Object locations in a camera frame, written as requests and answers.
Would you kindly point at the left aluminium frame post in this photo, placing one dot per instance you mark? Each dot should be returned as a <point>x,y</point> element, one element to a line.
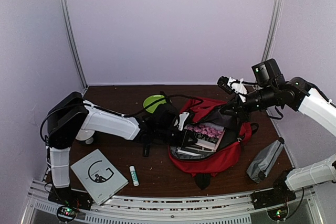
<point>72,43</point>

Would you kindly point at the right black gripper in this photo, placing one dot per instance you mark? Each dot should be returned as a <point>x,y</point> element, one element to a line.
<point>239,108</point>

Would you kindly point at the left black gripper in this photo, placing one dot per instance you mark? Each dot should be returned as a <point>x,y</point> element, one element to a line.
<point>184,138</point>

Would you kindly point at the white and black bowl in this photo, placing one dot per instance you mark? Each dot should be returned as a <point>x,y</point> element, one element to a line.
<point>85,137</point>

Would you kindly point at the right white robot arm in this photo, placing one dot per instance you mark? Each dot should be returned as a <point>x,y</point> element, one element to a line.
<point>298,94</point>

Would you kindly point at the red backpack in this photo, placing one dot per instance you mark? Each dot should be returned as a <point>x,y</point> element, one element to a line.
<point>237,134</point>

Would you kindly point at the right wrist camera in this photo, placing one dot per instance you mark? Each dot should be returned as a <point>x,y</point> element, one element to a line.
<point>231,85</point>

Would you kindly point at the pink black highlighter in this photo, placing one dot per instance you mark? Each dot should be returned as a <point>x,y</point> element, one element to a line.
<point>146,149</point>

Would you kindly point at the grey G book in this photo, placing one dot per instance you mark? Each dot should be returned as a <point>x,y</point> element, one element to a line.
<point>98,176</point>

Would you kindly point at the grey pencil case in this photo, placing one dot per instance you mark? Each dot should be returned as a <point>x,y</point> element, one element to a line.
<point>264,161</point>

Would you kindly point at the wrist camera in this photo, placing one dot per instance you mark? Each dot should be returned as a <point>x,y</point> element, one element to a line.
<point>181,119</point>
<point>231,85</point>

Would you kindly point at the grey ianra magazine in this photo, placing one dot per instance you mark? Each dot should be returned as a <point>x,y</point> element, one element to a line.
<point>190,151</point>

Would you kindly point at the right aluminium frame post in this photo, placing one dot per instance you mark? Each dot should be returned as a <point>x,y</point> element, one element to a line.
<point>273,25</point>

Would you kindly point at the front aluminium rail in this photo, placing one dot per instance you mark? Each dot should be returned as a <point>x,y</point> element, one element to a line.
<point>229,208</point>

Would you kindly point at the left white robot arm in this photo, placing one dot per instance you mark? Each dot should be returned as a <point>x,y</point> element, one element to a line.
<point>75,118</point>

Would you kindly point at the white designer fate book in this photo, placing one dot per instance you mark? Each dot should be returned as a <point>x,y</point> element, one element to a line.
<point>209,136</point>

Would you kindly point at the white glue stick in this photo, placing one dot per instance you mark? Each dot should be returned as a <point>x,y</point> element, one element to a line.
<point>134,176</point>

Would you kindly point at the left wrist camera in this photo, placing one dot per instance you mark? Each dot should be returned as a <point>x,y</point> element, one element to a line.
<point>181,119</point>

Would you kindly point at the green plate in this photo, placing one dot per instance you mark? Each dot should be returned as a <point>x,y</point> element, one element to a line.
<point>151,103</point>

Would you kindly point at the aluminium frame post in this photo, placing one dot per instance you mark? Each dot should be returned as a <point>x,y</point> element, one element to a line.
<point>72,43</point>
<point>273,25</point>

